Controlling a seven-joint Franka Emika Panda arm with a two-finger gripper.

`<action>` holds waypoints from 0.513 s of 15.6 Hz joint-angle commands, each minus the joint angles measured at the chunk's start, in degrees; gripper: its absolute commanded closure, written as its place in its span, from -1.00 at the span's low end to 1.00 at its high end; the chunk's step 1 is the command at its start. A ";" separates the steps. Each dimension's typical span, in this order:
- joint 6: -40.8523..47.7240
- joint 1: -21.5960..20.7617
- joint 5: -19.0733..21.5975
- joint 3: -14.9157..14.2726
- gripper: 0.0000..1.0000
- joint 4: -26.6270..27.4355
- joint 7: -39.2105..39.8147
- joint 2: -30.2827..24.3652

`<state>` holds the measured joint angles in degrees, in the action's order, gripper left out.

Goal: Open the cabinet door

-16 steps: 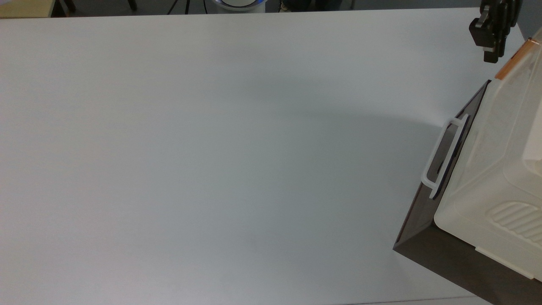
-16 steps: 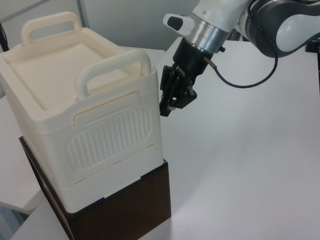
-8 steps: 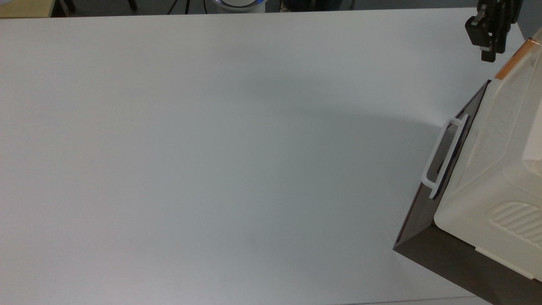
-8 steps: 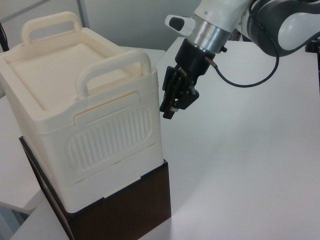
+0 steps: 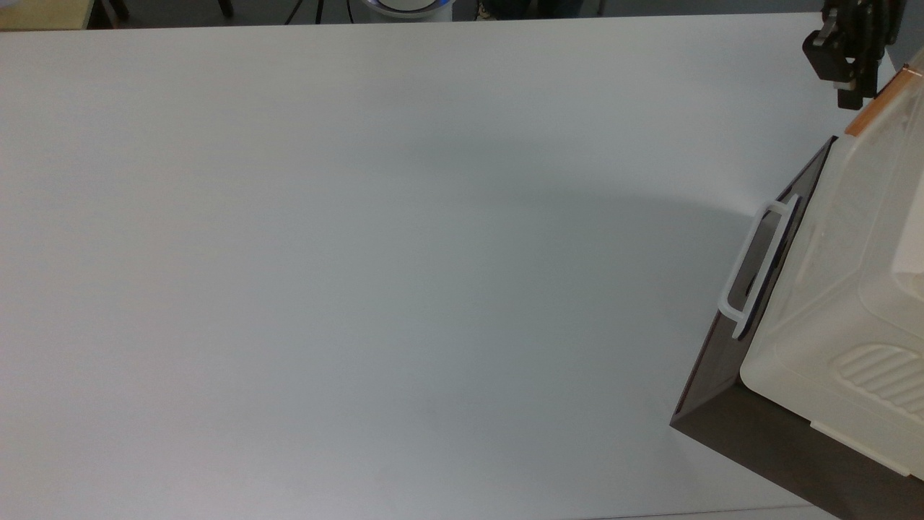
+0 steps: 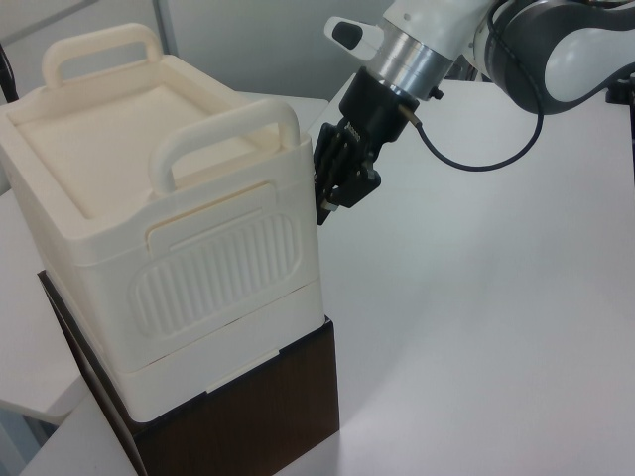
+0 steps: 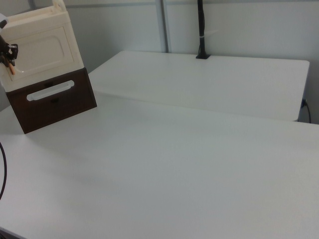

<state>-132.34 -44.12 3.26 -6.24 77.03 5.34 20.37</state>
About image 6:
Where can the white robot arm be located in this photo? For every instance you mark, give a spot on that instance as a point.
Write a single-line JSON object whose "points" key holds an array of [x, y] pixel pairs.
{"points": [[526, 44]]}

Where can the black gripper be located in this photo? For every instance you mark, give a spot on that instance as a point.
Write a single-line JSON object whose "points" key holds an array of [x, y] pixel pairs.
{"points": [[377, 111]]}

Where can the cream plastic storage cabinet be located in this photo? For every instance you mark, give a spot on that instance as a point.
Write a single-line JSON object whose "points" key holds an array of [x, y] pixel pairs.
{"points": [[99, 163]]}

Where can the black tripod leg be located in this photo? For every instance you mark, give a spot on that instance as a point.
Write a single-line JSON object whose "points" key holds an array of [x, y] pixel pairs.
{"points": [[7, 74]]}

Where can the black clamp stand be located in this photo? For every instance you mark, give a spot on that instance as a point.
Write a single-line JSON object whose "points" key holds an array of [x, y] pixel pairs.
{"points": [[620, 89]]}

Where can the dark brown wooden box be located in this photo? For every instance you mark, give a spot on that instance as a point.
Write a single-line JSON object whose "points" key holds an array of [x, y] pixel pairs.
{"points": [[258, 421]]}

